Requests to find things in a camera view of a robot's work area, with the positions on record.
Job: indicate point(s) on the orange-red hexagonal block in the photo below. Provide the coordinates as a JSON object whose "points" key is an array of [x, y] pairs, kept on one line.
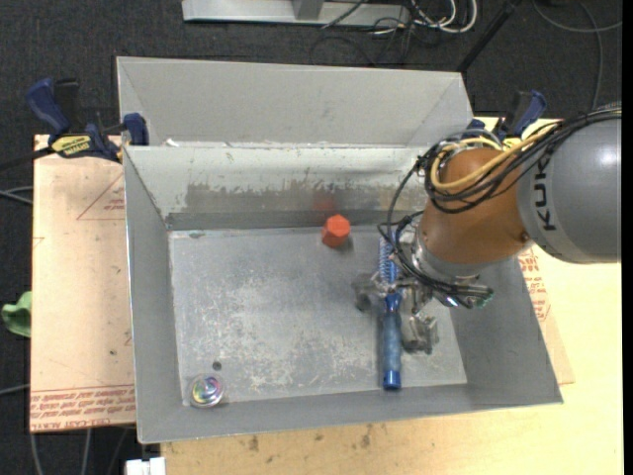
{"points": [[336, 231]]}

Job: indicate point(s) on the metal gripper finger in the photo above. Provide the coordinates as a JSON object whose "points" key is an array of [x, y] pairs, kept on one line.
{"points": [[365, 290], [421, 335]]}

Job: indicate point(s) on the black cylinder on white bracket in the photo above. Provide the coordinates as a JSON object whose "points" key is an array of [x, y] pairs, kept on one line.
{"points": [[449, 301]]}

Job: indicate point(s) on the clear ball with colour swirl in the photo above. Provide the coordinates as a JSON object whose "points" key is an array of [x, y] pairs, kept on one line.
{"points": [[207, 391]]}

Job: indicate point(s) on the grey metal bin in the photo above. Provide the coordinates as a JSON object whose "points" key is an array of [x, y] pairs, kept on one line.
{"points": [[277, 305]]}

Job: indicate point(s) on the brown cardboard board red print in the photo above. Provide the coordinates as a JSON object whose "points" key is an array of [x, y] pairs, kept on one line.
{"points": [[79, 275]]}

